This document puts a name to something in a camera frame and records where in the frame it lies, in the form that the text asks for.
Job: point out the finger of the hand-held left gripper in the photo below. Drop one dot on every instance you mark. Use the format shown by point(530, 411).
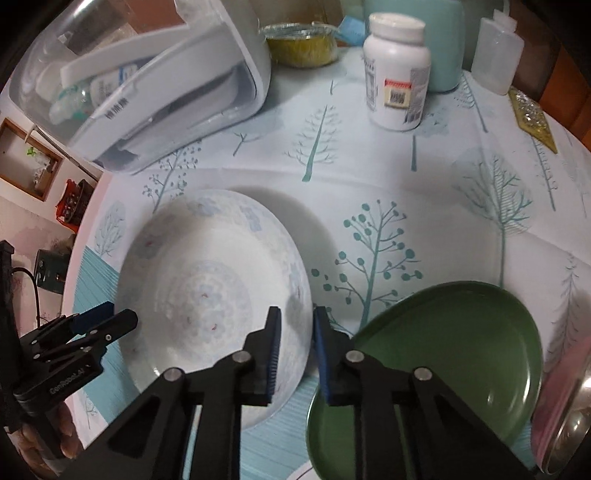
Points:
point(117, 323)
point(94, 314)

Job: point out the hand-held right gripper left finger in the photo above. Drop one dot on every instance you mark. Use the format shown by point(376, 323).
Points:
point(276, 350)

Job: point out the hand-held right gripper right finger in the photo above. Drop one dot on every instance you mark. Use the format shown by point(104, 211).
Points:
point(322, 350)

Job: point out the white patterned ceramic bowl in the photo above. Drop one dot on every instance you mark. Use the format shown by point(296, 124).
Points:
point(198, 286)

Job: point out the green plate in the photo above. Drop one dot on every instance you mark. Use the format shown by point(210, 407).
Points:
point(461, 341)

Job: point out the stainless steel bowl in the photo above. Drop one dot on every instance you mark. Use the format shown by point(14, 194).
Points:
point(572, 424)

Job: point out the person's left hand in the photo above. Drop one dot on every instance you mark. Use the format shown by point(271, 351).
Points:
point(64, 434)

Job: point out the dark green box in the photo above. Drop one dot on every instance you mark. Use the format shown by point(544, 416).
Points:
point(51, 272)

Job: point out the red crate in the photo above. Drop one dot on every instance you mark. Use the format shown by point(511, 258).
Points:
point(69, 203)

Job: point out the tree print tablecloth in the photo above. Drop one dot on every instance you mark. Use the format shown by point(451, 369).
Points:
point(369, 184)

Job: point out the clear plastic storage box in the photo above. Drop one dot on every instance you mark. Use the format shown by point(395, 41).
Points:
point(207, 60)

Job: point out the white pill bottle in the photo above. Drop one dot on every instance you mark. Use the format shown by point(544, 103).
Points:
point(392, 64)

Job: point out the foil container with yellow food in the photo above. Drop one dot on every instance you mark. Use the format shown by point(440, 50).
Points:
point(300, 50)

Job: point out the gold glass tray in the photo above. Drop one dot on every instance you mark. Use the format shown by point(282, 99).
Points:
point(531, 115)

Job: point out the blue packet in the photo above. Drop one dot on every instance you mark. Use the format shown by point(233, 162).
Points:
point(351, 30)

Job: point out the teal cylindrical container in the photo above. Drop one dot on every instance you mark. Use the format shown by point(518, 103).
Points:
point(443, 46)

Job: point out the translucent plastic squeeze bottle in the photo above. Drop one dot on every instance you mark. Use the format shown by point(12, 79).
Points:
point(496, 50)

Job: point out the brown wooden door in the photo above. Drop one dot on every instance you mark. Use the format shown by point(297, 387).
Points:
point(563, 83)

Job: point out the wooden wall shelf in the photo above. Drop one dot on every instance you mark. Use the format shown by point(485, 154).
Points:
point(23, 161)

